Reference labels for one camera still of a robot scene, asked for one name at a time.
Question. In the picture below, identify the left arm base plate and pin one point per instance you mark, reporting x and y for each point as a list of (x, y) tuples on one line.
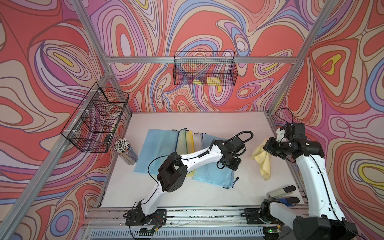
[(159, 216)]

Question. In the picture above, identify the yellow document bag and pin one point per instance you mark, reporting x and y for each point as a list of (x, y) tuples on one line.
[(190, 149)]

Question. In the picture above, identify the yellow wiping cloth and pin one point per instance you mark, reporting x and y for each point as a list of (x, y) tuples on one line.
[(263, 158)]

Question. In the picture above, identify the yellow sponge in basket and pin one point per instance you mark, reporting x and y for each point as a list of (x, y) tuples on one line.
[(208, 81)]

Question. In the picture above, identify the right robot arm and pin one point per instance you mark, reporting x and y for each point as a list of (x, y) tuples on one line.
[(325, 221)]

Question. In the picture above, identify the green zip document bag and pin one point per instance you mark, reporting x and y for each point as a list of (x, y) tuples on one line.
[(181, 146)]

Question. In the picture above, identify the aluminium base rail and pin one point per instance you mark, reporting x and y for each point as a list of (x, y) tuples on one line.
[(182, 223)]

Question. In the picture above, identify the black wire basket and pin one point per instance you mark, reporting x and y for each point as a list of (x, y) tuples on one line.
[(92, 126), (190, 65)]

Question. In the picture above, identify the grey stapler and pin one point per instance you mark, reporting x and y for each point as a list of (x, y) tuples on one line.
[(283, 195)]

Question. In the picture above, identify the black wire basket left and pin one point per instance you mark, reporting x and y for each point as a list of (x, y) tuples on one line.
[(92, 126)]

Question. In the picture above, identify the black wire basket back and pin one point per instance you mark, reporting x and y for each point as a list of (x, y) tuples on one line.
[(190, 65)]

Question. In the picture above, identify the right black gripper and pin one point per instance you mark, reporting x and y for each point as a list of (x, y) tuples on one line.
[(268, 147)]

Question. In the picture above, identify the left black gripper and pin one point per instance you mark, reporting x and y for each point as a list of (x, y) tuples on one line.
[(235, 167)]

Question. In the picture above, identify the clear pencil holder cup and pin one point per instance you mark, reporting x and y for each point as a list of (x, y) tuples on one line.
[(124, 149)]

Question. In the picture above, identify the white blue-zip document bag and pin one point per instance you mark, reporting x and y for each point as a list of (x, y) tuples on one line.
[(198, 140)]

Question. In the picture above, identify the light blue mesh document bag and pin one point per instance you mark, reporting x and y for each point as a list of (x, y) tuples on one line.
[(210, 174)]

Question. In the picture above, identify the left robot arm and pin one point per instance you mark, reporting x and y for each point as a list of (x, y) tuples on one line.
[(173, 171)]

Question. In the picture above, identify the blue document bag leftmost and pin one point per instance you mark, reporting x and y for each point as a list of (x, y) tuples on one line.
[(158, 144)]

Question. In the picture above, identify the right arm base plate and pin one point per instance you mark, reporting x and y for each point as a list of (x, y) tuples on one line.
[(258, 216)]

